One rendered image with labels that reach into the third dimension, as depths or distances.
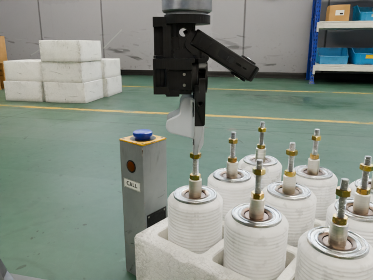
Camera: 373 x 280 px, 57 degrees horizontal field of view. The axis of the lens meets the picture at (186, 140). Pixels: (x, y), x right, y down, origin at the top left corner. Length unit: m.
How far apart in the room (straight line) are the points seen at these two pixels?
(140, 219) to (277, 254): 0.32
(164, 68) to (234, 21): 5.23
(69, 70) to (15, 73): 0.55
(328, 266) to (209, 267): 0.17
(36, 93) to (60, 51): 0.47
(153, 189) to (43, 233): 0.43
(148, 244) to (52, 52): 2.82
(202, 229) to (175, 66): 0.26
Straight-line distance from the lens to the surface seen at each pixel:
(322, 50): 5.49
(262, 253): 0.53
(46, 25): 6.94
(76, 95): 3.24
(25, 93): 3.53
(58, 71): 3.30
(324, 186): 0.72
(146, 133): 0.71
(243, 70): 0.54
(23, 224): 1.14
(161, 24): 0.54
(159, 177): 0.73
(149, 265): 0.64
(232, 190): 0.66
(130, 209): 0.76
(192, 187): 0.59
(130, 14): 6.18
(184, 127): 0.54
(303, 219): 0.63
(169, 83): 0.53
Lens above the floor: 0.50
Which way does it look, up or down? 15 degrees down
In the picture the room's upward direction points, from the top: straight up
